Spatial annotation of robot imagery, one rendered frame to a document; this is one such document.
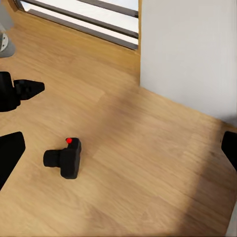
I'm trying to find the digital camera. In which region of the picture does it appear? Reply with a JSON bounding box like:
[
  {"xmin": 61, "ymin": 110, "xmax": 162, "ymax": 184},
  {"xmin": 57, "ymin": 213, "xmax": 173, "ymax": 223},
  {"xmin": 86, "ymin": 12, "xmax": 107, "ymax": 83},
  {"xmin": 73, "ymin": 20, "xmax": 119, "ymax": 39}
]
[{"xmin": 43, "ymin": 138, "xmax": 82, "ymax": 180}]

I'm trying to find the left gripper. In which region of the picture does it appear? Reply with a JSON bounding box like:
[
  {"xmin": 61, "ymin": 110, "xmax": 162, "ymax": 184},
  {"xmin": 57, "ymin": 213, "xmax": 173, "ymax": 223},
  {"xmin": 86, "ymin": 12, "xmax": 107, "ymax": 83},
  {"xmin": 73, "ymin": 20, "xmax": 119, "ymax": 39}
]
[{"xmin": 0, "ymin": 72, "xmax": 45, "ymax": 112}]

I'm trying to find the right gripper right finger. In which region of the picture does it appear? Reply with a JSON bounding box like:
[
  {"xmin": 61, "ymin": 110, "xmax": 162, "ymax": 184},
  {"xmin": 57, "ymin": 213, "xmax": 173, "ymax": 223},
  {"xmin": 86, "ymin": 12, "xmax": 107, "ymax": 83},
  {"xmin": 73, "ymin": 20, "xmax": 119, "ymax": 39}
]
[{"xmin": 221, "ymin": 131, "xmax": 237, "ymax": 171}]

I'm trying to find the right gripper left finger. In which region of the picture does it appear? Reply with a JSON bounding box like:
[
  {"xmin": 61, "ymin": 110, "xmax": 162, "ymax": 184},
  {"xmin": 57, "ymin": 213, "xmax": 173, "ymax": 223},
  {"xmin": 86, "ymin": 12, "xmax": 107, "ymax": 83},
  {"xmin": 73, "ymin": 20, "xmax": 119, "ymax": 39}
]
[{"xmin": 0, "ymin": 131, "xmax": 26, "ymax": 191}]

